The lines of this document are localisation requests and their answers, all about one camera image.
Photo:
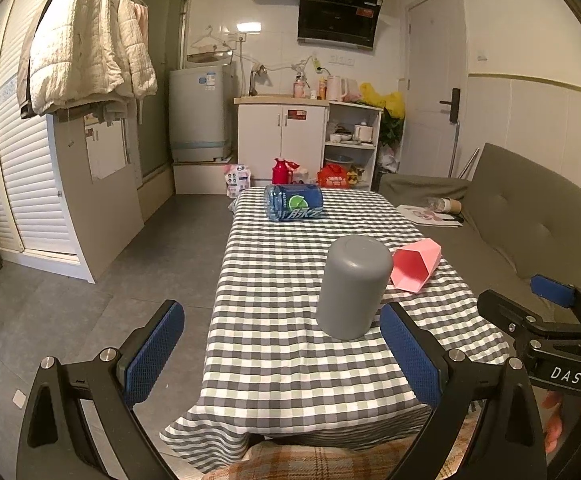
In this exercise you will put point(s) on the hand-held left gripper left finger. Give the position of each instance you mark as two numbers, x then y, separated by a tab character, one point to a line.
153	355

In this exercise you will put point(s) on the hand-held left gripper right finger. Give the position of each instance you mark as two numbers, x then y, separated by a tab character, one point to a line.
410	360

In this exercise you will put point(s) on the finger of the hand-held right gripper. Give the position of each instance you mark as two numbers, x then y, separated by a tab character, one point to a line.
552	291
507	312

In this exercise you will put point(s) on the grey cup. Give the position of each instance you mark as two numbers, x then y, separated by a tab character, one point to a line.
355	290

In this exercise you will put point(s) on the pink cup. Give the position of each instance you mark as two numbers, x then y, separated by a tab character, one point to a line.
415	267

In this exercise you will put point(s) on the person's right hand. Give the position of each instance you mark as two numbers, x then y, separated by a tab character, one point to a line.
553	427

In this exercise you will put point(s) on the grey-green sofa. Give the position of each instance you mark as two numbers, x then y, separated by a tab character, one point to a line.
520	220

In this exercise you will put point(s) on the open magazine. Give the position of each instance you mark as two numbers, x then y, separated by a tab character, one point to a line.
428	216

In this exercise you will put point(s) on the clear plastic bottle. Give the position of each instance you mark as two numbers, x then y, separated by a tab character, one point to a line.
434	204

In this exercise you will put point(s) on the plaid cloth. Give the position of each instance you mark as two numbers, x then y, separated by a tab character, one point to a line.
320	462

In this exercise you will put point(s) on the checkered tablecloth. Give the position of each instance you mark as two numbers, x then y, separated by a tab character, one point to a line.
270	285

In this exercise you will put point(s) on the metal poles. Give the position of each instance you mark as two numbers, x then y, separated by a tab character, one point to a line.
463	160

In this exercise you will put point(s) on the white platform step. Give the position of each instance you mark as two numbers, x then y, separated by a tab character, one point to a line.
198	177

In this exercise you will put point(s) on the grey wooden board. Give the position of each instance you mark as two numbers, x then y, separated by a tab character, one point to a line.
105	175

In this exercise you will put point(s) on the white pink package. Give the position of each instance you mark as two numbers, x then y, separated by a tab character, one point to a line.
238	180

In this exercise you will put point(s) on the blue drink bottle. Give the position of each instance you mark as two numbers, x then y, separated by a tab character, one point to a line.
295	202

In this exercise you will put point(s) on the red bag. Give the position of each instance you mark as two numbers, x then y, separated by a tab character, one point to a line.
333	177

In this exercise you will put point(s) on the green plant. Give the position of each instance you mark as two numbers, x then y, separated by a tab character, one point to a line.
391	130

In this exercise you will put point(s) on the white open shelf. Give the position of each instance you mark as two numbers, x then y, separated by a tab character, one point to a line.
353	147

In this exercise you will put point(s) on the red thermos jug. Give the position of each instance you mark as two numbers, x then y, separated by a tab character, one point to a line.
281	172

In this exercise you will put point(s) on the white louvered wardrobe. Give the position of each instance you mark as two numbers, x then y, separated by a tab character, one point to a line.
25	170

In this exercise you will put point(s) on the white teapot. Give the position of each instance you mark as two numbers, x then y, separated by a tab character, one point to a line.
364	131

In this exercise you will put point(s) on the yellow plastic bag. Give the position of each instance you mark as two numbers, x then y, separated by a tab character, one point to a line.
393	102

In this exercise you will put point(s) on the white door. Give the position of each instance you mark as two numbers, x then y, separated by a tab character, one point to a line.
430	85

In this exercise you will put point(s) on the white washing machine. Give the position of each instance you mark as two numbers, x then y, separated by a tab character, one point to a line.
200	115

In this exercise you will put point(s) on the white sink cabinet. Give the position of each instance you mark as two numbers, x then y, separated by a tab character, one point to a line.
280	145

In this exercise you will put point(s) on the white electric kettle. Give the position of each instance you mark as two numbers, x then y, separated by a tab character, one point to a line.
337	89

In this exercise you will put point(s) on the orange bottle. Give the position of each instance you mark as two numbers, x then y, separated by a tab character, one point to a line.
322	89

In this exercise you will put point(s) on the metal faucet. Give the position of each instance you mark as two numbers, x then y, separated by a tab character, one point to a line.
254	82

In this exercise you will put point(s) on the pink bottle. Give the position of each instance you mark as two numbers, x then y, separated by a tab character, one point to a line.
299	89

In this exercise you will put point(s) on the glass shower door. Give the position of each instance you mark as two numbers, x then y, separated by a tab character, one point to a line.
163	60

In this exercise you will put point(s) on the metal basin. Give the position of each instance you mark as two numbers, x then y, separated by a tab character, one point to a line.
209	56

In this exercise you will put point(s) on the white puffer jacket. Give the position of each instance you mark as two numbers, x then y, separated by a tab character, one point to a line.
85	40

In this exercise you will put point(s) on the white clothes hanger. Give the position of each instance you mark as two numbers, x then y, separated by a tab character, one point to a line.
209	35

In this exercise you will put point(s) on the pink garment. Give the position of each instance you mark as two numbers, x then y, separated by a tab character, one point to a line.
142	17

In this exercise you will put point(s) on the black range hood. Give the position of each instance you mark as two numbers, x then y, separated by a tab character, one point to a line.
338	17

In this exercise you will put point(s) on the wall light switch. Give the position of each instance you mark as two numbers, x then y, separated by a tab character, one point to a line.
481	56

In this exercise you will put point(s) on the wall outlet strip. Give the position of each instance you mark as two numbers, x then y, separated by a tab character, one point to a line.
342	60

